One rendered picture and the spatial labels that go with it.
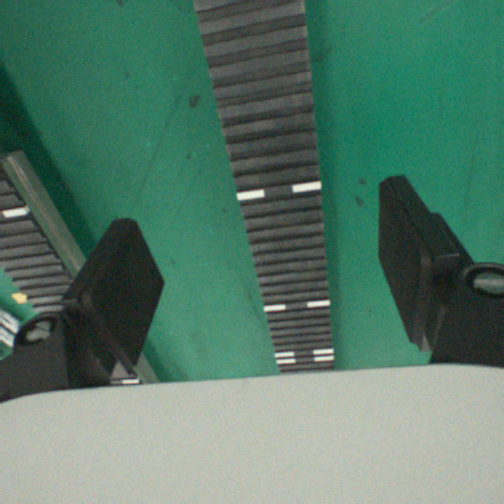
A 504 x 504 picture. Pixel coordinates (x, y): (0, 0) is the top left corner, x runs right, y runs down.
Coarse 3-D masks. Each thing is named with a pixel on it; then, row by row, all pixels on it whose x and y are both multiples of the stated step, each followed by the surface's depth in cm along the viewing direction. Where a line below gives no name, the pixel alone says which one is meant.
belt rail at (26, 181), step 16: (0, 160) 23; (16, 160) 23; (16, 176) 23; (32, 176) 25; (32, 192) 25; (32, 208) 24; (48, 208) 26; (48, 224) 27; (64, 224) 27; (64, 240) 27; (64, 256) 27; (80, 256) 29; (144, 368) 37
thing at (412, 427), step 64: (192, 384) 5; (256, 384) 5; (320, 384) 5; (384, 384) 5; (448, 384) 5; (0, 448) 5; (64, 448) 5; (128, 448) 5; (192, 448) 4; (256, 448) 4; (320, 448) 4; (384, 448) 4; (448, 448) 4
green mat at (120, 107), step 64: (0, 0) 19; (64, 0) 18; (128, 0) 18; (192, 0) 18; (320, 0) 18; (384, 0) 18; (448, 0) 18; (0, 64) 21; (64, 64) 20; (128, 64) 20; (192, 64) 20; (320, 64) 20; (384, 64) 20; (448, 64) 19; (0, 128) 23; (64, 128) 23; (128, 128) 23; (192, 128) 23; (320, 128) 22; (384, 128) 22; (448, 128) 22; (64, 192) 26; (128, 192) 26; (192, 192) 25; (320, 192) 25; (448, 192) 24; (192, 256) 29; (192, 320) 34; (256, 320) 33; (384, 320) 33
